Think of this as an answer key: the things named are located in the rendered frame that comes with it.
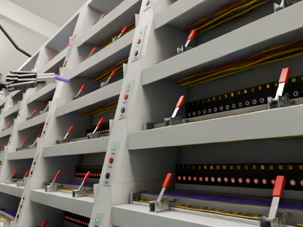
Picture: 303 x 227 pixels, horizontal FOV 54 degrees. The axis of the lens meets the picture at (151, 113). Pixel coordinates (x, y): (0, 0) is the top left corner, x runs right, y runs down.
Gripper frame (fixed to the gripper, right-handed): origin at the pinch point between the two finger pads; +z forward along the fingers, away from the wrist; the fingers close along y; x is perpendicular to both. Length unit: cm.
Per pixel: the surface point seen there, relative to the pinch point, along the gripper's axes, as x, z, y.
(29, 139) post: -77, -18, -52
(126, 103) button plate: 14.1, 23.4, 40.9
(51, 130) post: -29.7, -0.8, -2.5
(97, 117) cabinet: -29.4, 21.2, -8.4
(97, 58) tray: 7.2, 20.9, -1.2
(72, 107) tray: -12.1, 9.2, 4.6
